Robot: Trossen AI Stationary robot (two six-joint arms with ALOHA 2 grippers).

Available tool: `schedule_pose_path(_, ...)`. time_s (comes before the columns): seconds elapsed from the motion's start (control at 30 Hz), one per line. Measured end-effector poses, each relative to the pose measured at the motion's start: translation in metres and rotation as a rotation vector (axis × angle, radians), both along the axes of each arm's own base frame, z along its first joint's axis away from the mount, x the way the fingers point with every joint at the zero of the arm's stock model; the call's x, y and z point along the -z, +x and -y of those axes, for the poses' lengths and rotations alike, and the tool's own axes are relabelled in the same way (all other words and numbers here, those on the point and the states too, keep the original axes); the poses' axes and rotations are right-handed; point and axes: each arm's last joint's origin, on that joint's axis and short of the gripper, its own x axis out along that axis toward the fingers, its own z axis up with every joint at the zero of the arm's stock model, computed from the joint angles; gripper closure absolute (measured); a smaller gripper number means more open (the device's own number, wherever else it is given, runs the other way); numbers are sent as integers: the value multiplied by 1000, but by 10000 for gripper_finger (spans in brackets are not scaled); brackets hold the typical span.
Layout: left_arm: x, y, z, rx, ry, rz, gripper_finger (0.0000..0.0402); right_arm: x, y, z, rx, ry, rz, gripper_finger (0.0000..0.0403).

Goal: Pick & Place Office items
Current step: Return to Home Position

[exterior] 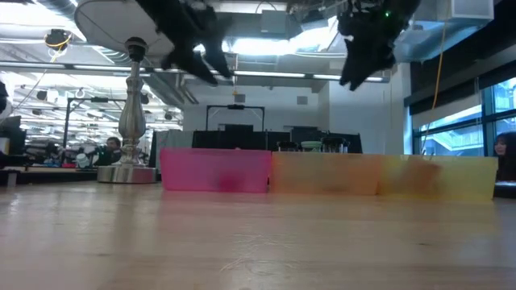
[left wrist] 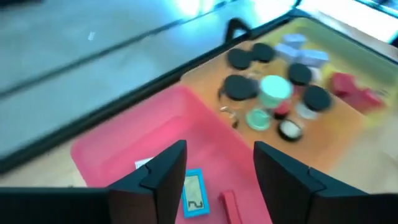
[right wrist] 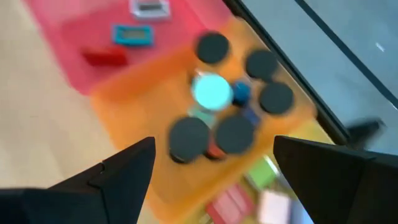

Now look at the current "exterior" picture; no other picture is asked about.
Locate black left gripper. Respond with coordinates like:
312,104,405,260
135,0,235,85

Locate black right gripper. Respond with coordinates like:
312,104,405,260
337,0,421,92

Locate black spool white thread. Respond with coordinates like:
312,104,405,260
321,136,350,154

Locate long ceiling strip light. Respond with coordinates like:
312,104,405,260
0,60,388,84

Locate grey ceiling box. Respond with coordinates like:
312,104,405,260
260,10,288,35

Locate grey fabric partition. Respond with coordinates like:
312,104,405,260
155,129,194,149

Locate white shade silver table lamp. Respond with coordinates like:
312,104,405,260
74,0,178,184

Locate pink translucent plastic bin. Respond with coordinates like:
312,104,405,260
159,147,273,193

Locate dark framed window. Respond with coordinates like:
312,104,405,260
410,76,516,180

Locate person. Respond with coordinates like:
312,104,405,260
94,135,124,167
493,131,516,183

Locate black ceiling device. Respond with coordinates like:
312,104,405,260
43,27,74,52

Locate yellow translucent plastic bin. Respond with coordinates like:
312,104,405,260
378,154,499,203

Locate black gantry frame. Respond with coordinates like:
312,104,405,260
62,96,122,150
206,104,266,132

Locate yellow hanging cable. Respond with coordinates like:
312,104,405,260
418,19,448,152

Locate black partition wall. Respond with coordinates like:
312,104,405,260
191,124,364,154

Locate white ceiling duct box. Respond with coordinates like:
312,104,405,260
437,0,495,22

